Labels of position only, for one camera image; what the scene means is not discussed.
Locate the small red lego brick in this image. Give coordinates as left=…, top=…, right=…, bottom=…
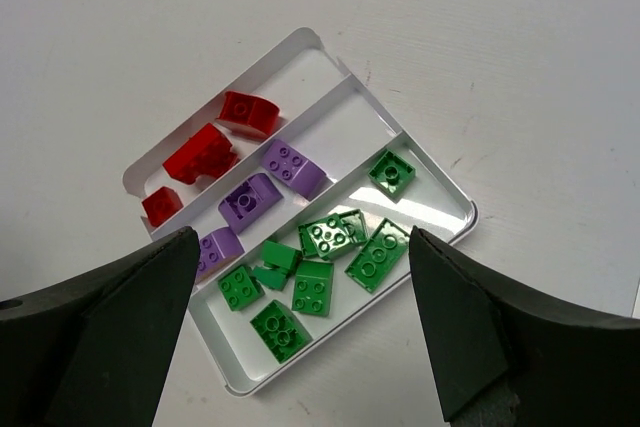
left=142, top=186, right=183, bottom=227

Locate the purple paw print lego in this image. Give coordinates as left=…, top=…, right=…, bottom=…
left=261, top=139, right=327, bottom=200

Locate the green curved lego brick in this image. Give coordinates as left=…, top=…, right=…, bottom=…
left=291, top=260, right=334, bottom=317

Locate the small purple lego brick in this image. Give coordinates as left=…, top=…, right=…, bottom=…
left=218, top=173, right=283, bottom=235

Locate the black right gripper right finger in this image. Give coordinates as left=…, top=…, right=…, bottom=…
left=409, top=228, right=639, bottom=426

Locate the purple square lego brick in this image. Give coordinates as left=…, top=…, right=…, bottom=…
left=195, top=227, right=245, bottom=283

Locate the green small lego brick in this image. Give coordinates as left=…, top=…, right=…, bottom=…
left=218, top=265, right=264, bottom=312

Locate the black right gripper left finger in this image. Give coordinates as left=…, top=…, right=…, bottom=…
left=1, top=227, right=200, bottom=426

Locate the white three-compartment tray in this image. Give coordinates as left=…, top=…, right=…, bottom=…
left=122, top=27, right=479, bottom=397

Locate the red long lego brick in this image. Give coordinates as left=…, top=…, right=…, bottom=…
left=163, top=123, right=238, bottom=185

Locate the green long lego plate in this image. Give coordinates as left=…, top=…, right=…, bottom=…
left=345, top=218, right=409, bottom=293

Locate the green long lego brick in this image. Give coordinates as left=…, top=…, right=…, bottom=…
left=339, top=209, right=368, bottom=245

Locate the green square lego brick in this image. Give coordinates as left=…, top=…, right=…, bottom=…
left=298, top=214, right=354, bottom=261

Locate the red rounded lego brick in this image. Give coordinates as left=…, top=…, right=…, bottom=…
left=216, top=91, right=280, bottom=141

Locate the green sloped lego brick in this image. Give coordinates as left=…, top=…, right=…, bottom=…
left=253, top=240, right=302, bottom=291

